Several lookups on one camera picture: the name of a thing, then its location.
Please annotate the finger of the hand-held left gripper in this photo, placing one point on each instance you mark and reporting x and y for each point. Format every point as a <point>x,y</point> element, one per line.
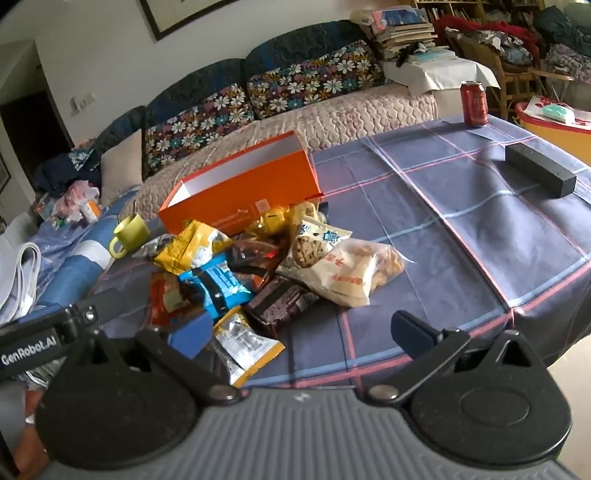
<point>90,315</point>

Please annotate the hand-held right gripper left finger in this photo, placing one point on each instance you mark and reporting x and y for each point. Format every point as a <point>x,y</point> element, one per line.
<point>191,337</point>

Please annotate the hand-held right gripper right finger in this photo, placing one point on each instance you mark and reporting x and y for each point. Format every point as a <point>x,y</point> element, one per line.
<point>413,332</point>

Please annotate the red and gold snack packet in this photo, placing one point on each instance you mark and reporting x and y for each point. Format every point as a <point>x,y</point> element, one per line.
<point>168,300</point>

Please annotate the orange cardboard box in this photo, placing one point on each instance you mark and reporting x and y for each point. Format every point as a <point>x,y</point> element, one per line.
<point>240,201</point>

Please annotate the clear bag of fried snacks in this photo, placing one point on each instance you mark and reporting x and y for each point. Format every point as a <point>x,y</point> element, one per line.
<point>355,272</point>

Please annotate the silver and orange snack packet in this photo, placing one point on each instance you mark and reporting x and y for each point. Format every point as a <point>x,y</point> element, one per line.
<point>244,344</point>

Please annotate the blue snack packet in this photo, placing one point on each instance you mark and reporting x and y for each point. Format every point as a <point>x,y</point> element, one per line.
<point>217,288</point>

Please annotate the blue striped blanket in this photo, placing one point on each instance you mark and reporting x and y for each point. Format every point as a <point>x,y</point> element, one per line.
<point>69,263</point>

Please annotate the yellow snack packet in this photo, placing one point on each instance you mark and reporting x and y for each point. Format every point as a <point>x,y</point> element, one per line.
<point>194,247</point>

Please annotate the green ceramic mug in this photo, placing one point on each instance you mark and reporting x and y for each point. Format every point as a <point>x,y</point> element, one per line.
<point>131,233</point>

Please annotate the dark brown rectangular snack packet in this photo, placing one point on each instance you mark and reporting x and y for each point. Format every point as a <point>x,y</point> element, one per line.
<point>279,304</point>

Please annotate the dark red dates bag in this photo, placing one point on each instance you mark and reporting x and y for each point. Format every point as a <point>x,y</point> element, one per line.
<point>254,256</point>

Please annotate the orange bottle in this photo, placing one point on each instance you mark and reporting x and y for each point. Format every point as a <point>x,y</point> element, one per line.
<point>90,212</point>

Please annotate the plaid tablecloth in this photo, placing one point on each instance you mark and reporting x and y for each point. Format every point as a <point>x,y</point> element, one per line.
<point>438,221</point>

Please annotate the pink plastic bag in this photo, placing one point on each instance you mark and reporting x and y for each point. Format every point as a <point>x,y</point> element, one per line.
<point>76,196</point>

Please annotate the white and blue biscuit packet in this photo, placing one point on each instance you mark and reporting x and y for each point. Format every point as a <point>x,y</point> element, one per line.
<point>309,244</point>

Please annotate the gold foil snack packet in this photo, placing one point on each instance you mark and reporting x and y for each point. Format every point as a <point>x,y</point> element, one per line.
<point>272,220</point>
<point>304,213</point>

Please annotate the dark clothes heap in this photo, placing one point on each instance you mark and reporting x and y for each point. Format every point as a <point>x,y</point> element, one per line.
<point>60,168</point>

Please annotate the beige pillow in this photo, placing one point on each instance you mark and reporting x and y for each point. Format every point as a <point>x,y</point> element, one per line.
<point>121,168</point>

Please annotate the black rectangular box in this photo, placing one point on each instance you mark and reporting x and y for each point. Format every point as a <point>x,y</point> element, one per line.
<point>540,168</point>

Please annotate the floral sofa cushion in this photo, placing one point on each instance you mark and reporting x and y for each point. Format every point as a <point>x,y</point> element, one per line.
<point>314,78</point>
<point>194,124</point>

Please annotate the pink quilted sofa cover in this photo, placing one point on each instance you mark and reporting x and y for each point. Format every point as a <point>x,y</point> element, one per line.
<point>360,115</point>

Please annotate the red soda can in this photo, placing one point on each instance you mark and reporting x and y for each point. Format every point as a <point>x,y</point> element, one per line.
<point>474,104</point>

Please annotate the yellow tub with red lid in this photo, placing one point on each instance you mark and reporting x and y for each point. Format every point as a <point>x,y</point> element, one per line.
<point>554,138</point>

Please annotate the dark blue patterned sofa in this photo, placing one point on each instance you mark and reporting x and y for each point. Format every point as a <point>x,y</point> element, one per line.
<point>194,87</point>

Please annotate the white cloth covered table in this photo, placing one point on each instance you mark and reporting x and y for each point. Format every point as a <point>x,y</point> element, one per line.
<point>434,74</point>

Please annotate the wicker chair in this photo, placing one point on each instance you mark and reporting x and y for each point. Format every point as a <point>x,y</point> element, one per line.
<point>508,74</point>

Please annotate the stack of books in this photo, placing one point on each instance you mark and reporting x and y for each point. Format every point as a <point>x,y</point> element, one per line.
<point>404,41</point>

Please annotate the red cloth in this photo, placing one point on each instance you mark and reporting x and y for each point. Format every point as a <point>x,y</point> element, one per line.
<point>498,34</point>

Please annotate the framed flower painting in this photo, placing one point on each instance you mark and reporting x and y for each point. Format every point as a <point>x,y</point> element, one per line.
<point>184,14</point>

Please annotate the wooden bookshelf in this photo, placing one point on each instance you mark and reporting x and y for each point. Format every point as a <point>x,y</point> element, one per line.
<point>457,9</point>

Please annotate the pile of dark clothes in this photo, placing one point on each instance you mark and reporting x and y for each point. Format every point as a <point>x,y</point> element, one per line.
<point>565,37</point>

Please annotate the white light switch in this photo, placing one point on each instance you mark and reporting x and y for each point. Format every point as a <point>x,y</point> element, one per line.
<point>84,101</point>

